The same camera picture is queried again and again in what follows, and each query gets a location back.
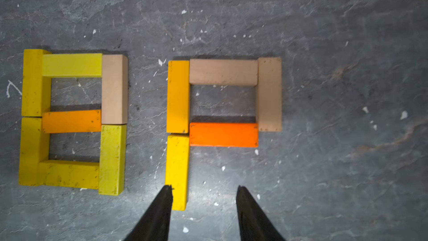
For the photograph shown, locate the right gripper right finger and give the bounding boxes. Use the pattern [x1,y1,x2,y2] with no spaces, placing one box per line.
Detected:
[236,186,285,241]

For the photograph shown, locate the yellow block top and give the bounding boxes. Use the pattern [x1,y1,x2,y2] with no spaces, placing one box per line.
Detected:
[165,135,190,211]

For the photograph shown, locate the yellow-green block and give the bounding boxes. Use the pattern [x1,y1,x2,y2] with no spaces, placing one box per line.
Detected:
[98,125,127,196]

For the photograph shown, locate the yellow block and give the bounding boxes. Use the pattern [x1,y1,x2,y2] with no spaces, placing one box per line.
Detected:
[22,49,51,117]
[19,117,50,186]
[37,160,99,190]
[42,54,103,78]
[165,135,190,211]

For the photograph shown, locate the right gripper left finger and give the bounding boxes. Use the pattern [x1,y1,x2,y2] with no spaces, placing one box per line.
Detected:
[124,185,173,241]

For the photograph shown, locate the yellow block bottom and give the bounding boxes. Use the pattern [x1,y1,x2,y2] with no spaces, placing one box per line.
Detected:
[19,117,50,186]

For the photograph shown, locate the tan block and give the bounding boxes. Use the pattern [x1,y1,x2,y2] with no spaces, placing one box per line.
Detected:
[256,58,282,132]
[101,54,128,125]
[189,59,258,87]

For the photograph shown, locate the orange block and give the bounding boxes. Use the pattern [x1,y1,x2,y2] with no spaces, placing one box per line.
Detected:
[189,122,259,147]
[42,109,101,133]

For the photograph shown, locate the orange-yellow block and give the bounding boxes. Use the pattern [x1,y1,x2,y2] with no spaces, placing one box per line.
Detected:
[166,60,190,134]

